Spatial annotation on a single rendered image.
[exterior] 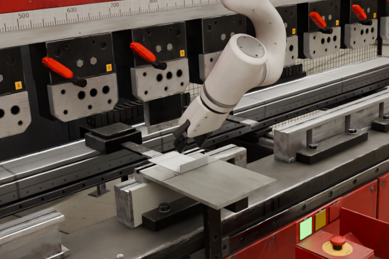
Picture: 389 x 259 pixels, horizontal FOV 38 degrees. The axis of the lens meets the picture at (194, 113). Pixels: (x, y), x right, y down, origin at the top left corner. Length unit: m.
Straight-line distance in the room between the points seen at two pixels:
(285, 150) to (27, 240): 0.81
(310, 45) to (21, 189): 0.88
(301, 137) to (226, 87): 0.63
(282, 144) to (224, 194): 0.53
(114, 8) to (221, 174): 0.44
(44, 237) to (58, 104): 0.29
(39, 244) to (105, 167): 0.41
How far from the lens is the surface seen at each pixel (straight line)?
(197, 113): 1.19
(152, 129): 1.34
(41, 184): 1.49
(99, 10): 1.17
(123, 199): 1.33
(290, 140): 1.67
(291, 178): 1.58
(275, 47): 1.16
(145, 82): 1.25
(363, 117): 1.97
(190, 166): 1.31
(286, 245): 1.58
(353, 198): 1.79
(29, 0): 1.10
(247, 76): 1.10
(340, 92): 2.30
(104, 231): 1.35
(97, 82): 1.18
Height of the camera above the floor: 1.49
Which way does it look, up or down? 16 degrees down
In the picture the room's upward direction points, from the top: 3 degrees counter-clockwise
